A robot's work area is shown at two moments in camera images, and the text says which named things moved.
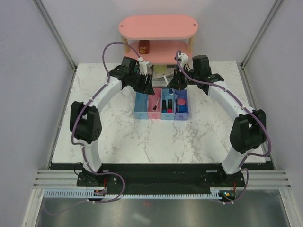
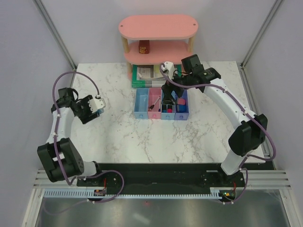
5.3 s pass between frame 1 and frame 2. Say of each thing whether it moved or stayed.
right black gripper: moved
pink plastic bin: stayed
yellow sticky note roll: stayed
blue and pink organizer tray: stayed
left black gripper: moved
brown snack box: stayed
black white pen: moved
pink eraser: stayed
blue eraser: stayed
